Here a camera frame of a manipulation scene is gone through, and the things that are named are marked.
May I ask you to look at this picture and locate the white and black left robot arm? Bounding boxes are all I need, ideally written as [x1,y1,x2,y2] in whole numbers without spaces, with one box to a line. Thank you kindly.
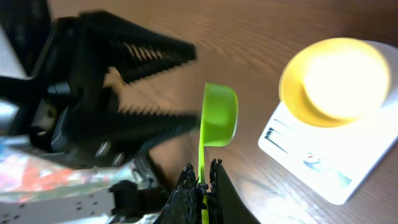
[1,1,200,223]

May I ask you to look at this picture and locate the yellow plastic bowl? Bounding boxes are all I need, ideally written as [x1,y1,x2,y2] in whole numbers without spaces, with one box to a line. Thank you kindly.
[279,37,397,128]

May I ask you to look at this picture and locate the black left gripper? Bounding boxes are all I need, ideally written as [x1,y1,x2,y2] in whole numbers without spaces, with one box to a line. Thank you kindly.
[1,15,200,169]

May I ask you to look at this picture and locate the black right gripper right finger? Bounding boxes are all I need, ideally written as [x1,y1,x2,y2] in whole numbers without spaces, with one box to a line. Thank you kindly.
[207,159,260,224]

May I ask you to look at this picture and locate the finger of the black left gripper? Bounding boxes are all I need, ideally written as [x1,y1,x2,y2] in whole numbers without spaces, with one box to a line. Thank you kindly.
[80,11,197,83]

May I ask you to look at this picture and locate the green plastic measuring scoop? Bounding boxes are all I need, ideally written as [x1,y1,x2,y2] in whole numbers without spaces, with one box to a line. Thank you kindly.
[197,82,239,224]

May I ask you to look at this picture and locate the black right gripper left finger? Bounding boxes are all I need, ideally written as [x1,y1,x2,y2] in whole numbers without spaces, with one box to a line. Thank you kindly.
[154,164,204,224]

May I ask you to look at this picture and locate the white digital kitchen scale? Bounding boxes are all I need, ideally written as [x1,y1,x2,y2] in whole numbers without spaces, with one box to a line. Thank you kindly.
[257,39,398,206]

